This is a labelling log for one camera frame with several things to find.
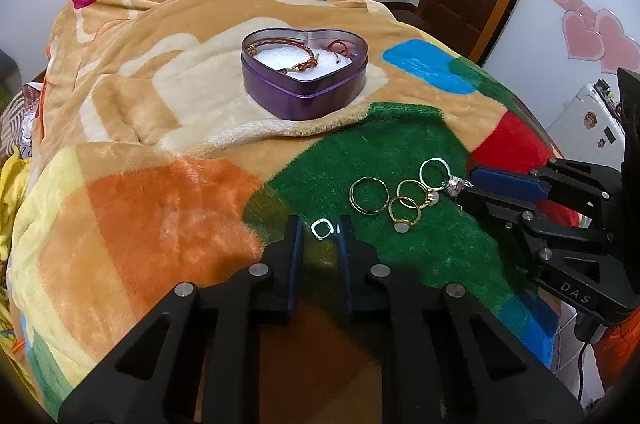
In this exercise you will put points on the orange clothing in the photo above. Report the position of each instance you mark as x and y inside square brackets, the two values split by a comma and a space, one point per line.
[615, 348]

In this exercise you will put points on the purple heart tin box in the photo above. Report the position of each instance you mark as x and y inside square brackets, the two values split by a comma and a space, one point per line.
[300, 75]

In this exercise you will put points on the white suitcase with stickers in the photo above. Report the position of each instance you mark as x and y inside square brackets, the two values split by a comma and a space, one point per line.
[587, 131]

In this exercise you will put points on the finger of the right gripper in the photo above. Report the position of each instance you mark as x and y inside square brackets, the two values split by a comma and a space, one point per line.
[559, 180]
[520, 229]

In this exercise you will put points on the colourful plush blanket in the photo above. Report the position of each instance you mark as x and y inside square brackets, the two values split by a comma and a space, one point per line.
[152, 165]

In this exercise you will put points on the white wardrobe sliding door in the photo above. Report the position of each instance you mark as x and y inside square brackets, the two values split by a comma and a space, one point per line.
[549, 49]

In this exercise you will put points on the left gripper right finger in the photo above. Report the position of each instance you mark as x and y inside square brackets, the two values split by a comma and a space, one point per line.
[445, 357]

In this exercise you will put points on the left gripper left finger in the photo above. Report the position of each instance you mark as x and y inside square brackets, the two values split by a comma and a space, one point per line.
[194, 357]

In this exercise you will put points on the striped pillow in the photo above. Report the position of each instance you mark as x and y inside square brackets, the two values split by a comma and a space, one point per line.
[17, 120]

